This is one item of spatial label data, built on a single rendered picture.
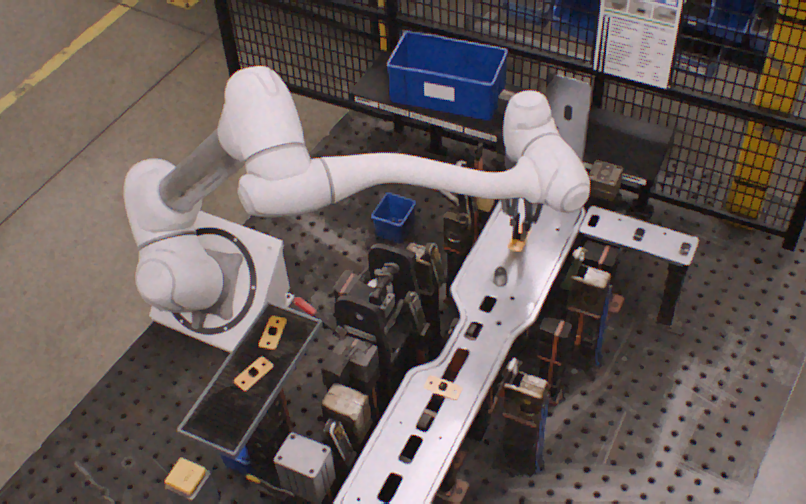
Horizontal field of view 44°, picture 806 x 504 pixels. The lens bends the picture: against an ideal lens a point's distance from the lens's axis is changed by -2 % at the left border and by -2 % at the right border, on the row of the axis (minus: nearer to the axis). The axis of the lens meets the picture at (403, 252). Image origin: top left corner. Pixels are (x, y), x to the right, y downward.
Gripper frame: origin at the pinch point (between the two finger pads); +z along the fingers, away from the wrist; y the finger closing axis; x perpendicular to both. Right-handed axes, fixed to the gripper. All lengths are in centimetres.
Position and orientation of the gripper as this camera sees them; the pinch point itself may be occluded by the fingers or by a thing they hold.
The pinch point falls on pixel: (520, 227)
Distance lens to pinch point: 254.1
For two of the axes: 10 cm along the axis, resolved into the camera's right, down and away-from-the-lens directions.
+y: 9.0, 3.0, -3.1
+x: 4.3, -6.9, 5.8
